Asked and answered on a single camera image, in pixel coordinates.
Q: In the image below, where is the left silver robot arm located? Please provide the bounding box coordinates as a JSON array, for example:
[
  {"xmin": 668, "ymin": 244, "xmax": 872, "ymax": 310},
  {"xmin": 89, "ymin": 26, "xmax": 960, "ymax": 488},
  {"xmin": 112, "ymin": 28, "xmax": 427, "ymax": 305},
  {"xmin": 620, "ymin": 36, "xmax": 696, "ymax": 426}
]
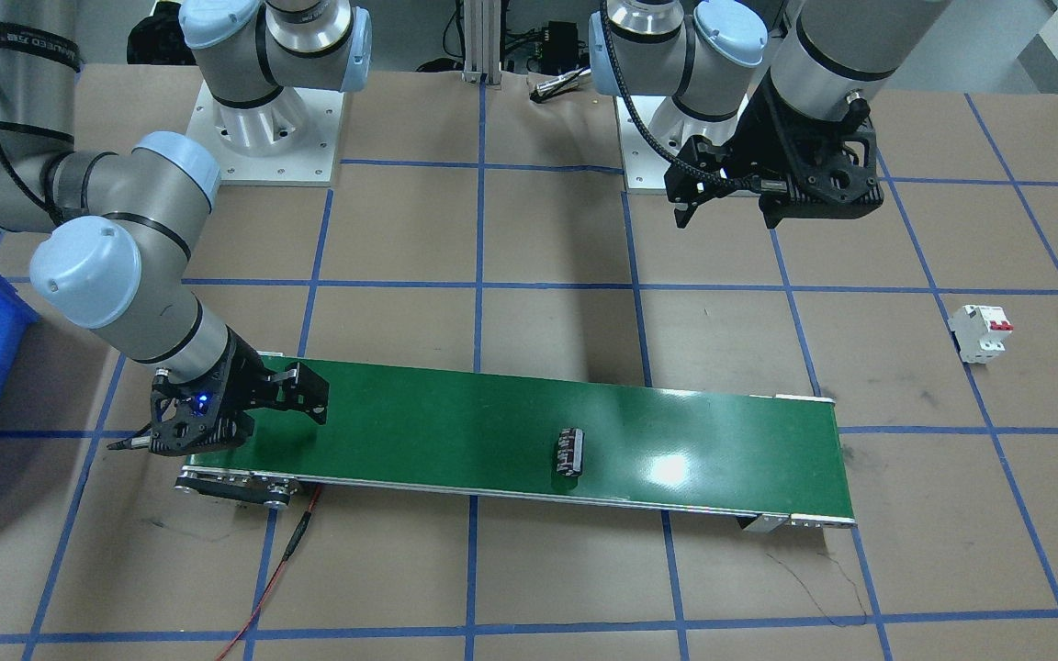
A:
[{"xmin": 588, "ymin": 1, "xmax": 948, "ymax": 229}]

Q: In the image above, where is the black capacitor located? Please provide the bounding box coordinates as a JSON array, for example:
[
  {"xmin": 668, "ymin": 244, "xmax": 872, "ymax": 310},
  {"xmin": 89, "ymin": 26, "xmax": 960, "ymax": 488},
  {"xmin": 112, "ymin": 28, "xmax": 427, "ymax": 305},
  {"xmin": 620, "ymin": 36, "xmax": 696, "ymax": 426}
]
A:
[{"xmin": 555, "ymin": 427, "xmax": 585, "ymax": 477}]

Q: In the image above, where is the aluminium frame post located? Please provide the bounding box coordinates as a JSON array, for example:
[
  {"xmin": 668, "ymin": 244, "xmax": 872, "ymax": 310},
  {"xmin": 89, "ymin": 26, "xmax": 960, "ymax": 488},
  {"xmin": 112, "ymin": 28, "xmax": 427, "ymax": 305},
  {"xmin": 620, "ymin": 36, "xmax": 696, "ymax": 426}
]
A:
[{"xmin": 462, "ymin": 0, "xmax": 504, "ymax": 86}]

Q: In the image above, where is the white circuit breaker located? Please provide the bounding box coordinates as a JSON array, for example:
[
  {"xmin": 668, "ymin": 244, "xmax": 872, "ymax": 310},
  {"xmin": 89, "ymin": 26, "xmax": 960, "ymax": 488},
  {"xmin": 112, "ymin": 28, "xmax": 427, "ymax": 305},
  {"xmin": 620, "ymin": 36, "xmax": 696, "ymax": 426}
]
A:
[{"xmin": 946, "ymin": 305, "xmax": 1015, "ymax": 364}]

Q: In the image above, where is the black power box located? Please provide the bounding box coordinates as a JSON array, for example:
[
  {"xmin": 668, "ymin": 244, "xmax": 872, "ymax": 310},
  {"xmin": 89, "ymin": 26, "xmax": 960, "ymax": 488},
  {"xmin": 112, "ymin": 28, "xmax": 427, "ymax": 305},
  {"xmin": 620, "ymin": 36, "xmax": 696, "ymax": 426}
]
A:
[{"xmin": 532, "ymin": 21, "xmax": 591, "ymax": 75}]

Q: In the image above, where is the red conveyor power wire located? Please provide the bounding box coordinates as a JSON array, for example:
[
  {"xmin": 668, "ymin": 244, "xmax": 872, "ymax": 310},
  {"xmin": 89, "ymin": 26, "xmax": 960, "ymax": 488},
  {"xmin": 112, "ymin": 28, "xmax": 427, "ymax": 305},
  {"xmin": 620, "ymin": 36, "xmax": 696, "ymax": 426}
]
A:
[{"xmin": 215, "ymin": 485, "xmax": 326, "ymax": 661}]

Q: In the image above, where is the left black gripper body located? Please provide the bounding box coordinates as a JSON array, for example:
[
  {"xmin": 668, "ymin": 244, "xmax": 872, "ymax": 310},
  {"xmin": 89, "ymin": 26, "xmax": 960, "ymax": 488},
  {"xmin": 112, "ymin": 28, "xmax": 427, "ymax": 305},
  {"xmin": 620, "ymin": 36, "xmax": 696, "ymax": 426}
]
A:
[{"xmin": 665, "ymin": 78, "xmax": 884, "ymax": 229}]

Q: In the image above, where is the silver cable connector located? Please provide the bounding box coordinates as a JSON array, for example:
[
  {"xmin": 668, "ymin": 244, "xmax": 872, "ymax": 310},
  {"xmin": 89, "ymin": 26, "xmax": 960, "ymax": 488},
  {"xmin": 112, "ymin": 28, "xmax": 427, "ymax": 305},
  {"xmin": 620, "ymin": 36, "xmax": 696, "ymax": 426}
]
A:
[{"xmin": 529, "ymin": 66, "xmax": 592, "ymax": 104}]

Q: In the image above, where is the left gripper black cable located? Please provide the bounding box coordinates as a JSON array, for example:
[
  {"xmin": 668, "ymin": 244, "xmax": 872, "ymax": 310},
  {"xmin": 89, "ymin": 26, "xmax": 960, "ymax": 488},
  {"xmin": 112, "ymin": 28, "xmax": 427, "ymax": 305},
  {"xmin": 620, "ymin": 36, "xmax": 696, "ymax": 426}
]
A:
[{"xmin": 598, "ymin": 0, "xmax": 787, "ymax": 194}]

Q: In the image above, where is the green conveyor belt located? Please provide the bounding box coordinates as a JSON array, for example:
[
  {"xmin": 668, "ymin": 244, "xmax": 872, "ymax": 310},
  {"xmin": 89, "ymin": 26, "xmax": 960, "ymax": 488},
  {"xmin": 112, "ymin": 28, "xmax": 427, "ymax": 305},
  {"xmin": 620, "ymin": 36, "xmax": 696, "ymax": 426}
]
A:
[{"xmin": 176, "ymin": 359, "xmax": 856, "ymax": 532}]

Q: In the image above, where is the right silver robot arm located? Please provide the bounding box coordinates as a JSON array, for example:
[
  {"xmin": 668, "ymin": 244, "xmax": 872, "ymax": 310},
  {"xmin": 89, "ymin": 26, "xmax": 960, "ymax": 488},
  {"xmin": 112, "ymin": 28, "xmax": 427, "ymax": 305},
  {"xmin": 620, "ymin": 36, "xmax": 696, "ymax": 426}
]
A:
[{"xmin": 0, "ymin": 1, "xmax": 371, "ymax": 456}]

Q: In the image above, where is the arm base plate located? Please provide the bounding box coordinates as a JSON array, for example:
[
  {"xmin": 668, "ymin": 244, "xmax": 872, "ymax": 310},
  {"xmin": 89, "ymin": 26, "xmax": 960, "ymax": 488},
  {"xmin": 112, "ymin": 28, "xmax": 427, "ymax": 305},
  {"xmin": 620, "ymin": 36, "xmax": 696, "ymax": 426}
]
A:
[
  {"xmin": 614, "ymin": 92, "xmax": 774, "ymax": 197},
  {"xmin": 187, "ymin": 84, "xmax": 345, "ymax": 188}
]

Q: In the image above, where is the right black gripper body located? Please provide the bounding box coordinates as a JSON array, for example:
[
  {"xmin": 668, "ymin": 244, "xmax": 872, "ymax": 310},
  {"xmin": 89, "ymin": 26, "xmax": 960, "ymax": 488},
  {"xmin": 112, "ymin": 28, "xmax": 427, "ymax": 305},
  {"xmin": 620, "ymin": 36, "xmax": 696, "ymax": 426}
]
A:
[{"xmin": 150, "ymin": 333, "xmax": 329, "ymax": 456}]

